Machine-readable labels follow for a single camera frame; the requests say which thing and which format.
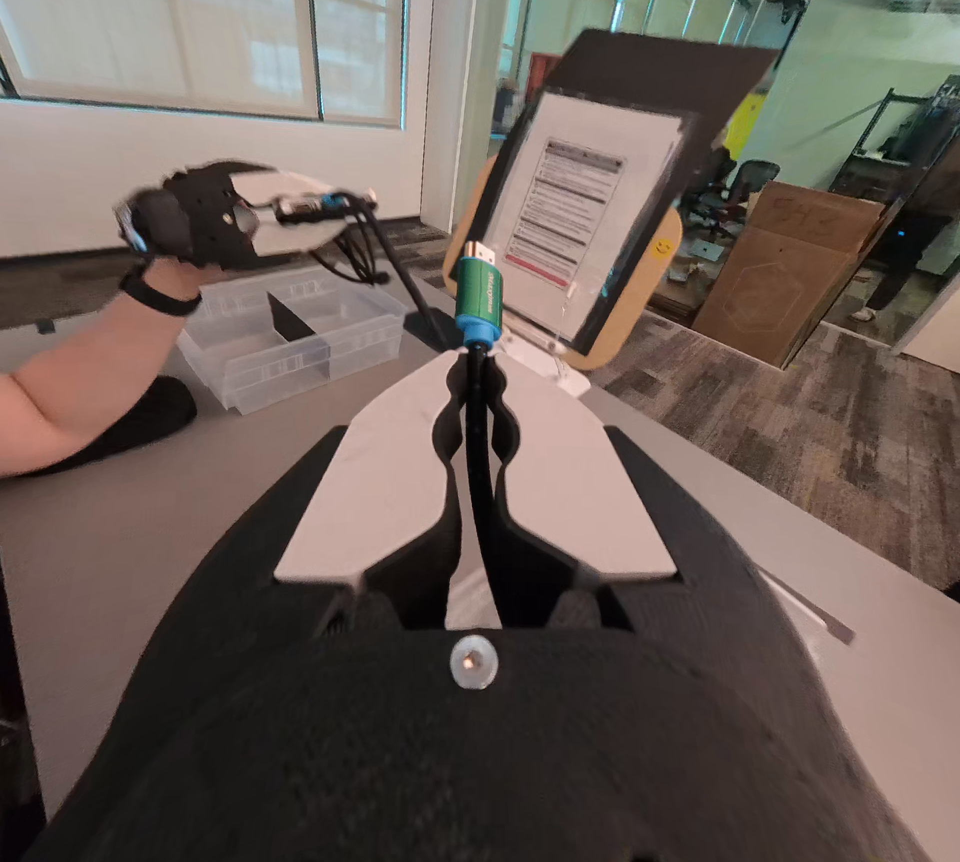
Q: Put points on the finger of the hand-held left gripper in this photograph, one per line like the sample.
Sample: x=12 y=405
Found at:
x=292 y=180
x=300 y=235

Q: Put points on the yellow green poster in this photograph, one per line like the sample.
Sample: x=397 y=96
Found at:
x=744 y=126

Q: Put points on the black wrist band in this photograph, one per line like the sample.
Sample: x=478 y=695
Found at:
x=161 y=299

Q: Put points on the black mesh office chair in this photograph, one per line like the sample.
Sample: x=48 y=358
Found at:
x=739 y=190

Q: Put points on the cardboard box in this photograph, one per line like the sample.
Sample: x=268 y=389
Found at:
x=795 y=269

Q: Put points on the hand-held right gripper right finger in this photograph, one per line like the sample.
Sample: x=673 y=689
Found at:
x=592 y=494

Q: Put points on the dark grey table strip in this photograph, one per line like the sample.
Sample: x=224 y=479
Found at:
x=810 y=611

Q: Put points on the clear plastic organizer box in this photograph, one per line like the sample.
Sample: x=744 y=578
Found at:
x=300 y=352

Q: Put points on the person's left hand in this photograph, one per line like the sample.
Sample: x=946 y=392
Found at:
x=180 y=269

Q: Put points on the black metal shelf rack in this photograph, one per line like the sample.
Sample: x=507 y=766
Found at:
x=900 y=134

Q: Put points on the yellow smiley sticker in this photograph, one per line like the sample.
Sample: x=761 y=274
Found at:
x=661 y=247

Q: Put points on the black divider plate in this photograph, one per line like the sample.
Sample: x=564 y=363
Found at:
x=289 y=322

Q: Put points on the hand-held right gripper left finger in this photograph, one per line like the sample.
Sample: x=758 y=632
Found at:
x=375 y=487

